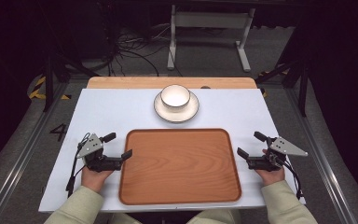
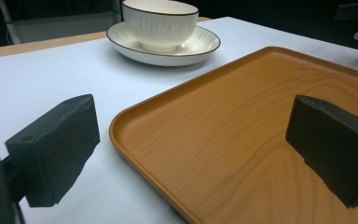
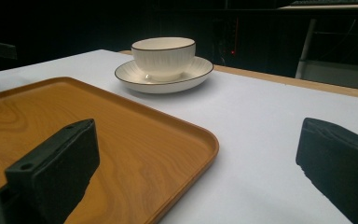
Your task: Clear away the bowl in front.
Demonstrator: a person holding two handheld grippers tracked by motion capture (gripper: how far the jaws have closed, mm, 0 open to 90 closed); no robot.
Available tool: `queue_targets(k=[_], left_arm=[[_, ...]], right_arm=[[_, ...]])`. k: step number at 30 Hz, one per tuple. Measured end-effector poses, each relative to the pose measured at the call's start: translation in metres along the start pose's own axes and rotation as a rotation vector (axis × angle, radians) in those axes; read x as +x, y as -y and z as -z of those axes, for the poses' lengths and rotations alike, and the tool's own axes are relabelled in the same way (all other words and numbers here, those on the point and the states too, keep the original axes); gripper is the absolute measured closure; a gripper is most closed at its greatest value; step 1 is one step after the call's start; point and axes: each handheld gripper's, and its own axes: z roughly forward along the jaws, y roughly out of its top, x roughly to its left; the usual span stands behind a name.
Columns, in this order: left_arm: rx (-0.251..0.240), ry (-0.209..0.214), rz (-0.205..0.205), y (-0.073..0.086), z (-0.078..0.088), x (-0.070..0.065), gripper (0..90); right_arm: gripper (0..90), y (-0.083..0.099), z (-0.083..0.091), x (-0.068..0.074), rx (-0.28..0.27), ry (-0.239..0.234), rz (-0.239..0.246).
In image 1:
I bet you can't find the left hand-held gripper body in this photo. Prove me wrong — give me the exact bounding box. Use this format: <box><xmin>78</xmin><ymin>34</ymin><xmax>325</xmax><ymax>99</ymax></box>
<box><xmin>76</xmin><ymin>133</ymin><xmax>124</xmax><ymax>173</ymax></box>

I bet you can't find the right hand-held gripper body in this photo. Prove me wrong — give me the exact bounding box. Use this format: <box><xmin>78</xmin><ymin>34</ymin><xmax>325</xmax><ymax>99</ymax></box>
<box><xmin>246</xmin><ymin>135</ymin><xmax>309</xmax><ymax>173</ymax></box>

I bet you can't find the person's right hand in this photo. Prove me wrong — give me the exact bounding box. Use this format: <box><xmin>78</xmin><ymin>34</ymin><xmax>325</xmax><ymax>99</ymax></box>
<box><xmin>255</xmin><ymin>167</ymin><xmax>286</xmax><ymax>187</ymax></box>

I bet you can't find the person's left hand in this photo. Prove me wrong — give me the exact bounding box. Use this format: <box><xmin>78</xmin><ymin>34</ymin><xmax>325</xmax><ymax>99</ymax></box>
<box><xmin>80</xmin><ymin>166</ymin><xmax>116</xmax><ymax>194</ymax></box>

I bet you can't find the white table mat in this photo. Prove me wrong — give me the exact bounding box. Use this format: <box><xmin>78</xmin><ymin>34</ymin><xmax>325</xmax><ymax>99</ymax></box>
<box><xmin>37</xmin><ymin>88</ymin><xmax>307</xmax><ymax>214</ymax></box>

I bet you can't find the wooden tray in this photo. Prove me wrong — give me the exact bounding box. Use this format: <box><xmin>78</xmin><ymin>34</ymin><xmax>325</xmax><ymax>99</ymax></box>
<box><xmin>118</xmin><ymin>128</ymin><xmax>242</xmax><ymax>206</ymax></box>

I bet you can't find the white plate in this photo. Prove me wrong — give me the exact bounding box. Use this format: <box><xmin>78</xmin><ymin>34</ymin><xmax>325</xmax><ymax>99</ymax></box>
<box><xmin>153</xmin><ymin>91</ymin><xmax>200</xmax><ymax>123</ymax></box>

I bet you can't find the black tripod stand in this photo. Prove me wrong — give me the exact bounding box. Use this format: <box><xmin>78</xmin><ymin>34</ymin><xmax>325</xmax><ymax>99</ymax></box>
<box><xmin>41</xmin><ymin>46</ymin><xmax>101</xmax><ymax>114</ymax></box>
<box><xmin>255</xmin><ymin>59</ymin><xmax>310</xmax><ymax>118</ymax></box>

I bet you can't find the white bowl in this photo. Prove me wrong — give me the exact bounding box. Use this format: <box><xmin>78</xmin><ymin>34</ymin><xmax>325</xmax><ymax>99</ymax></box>
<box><xmin>159</xmin><ymin>84</ymin><xmax>191</xmax><ymax>110</ymax></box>

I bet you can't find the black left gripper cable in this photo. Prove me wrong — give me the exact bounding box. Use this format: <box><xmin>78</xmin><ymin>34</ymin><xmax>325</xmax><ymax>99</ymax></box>
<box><xmin>65</xmin><ymin>133</ymin><xmax>91</xmax><ymax>198</ymax></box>

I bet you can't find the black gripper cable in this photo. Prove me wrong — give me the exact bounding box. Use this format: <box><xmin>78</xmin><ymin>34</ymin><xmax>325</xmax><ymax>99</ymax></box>
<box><xmin>282</xmin><ymin>158</ymin><xmax>304</xmax><ymax>201</ymax></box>
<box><xmin>65</xmin><ymin>133</ymin><xmax>91</xmax><ymax>198</ymax></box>

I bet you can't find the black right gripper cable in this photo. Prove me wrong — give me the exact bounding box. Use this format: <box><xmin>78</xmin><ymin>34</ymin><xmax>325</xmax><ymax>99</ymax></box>
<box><xmin>282</xmin><ymin>158</ymin><xmax>304</xmax><ymax>201</ymax></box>

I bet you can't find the aluminium floor rail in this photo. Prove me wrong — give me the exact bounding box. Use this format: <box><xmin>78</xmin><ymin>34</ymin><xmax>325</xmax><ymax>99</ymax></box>
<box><xmin>285</xmin><ymin>87</ymin><xmax>358</xmax><ymax>224</ymax></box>
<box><xmin>0</xmin><ymin>81</ymin><xmax>71</xmax><ymax>224</ymax></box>

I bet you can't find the tangle of black floor cables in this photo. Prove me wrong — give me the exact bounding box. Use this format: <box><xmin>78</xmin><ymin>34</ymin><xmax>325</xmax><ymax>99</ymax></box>
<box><xmin>105</xmin><ymin>22</ymin><xmax>185</xmax><ymax>77</ymax></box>

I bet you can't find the white metal stand frame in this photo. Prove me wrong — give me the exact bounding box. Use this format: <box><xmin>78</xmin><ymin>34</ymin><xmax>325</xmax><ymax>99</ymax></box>
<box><xmin>166</xmin><ymin>4</ymin><xmax>256</xmax><ymax>73</ymax></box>

